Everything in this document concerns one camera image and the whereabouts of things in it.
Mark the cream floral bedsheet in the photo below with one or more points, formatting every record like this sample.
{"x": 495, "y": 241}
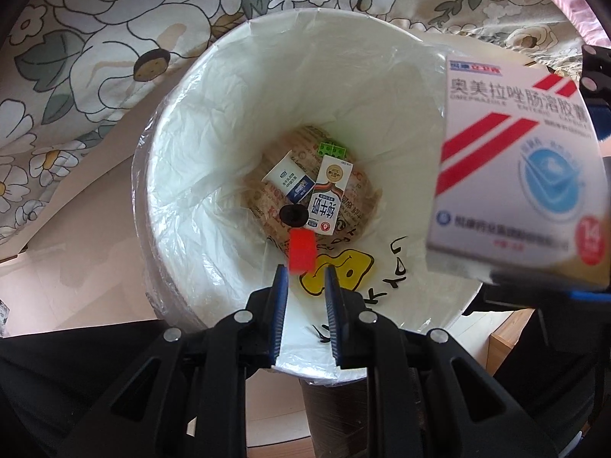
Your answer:
{"x": 71, "y": 57}

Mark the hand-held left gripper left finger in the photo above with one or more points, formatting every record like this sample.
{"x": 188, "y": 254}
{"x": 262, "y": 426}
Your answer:
{"x": 279, "y": 315}

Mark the black round cap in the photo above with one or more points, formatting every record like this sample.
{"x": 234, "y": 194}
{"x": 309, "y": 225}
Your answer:
{"x": 292, "y": 214}

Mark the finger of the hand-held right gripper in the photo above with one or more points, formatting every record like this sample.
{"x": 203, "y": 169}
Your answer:
{"x": 596, "y": 86}
{"x": 589, "y": 315}

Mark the white medicine box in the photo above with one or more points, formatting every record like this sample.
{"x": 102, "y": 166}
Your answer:
{"x": 515, "y": 152}

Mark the wooden furniture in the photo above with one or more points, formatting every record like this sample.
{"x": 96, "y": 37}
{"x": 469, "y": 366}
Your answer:
{"x": 513, "y": 338}

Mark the red block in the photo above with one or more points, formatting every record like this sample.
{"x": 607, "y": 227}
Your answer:
{"x": 301, "y": 250}

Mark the green building block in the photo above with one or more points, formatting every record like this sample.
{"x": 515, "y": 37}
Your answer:
{"x": 332, "y": 150}

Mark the white trash bin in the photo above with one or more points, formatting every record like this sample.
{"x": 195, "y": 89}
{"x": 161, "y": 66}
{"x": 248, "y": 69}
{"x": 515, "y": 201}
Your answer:
{"x": 215, "y": 152}

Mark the white milk carton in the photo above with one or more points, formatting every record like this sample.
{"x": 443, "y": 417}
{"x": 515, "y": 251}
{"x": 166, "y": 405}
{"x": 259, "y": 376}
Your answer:
{"x": 329, "y": 200}

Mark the brown cylinder stand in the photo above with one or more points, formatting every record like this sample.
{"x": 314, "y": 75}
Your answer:
{"x": 334, "y": 420}

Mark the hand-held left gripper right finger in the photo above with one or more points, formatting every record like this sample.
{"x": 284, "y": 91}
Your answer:
{"x": 332, "y": 315}

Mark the brown printed wrapper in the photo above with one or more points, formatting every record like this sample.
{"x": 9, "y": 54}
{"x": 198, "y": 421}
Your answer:
{"x": 363, "y": 191}

